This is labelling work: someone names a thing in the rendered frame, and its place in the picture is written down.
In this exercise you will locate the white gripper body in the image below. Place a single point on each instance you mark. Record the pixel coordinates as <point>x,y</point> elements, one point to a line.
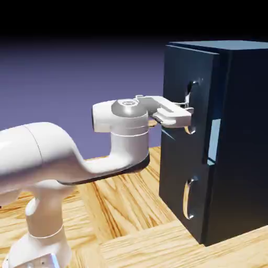
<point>178,118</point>

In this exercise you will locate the dark blue cabinet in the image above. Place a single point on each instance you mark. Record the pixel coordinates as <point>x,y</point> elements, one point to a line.
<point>240,125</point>

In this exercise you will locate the dark cabinet door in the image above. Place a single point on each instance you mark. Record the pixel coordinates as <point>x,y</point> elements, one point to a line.
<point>178,69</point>
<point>171,180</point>

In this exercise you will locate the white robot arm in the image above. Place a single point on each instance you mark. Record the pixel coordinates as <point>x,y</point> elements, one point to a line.
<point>52,150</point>

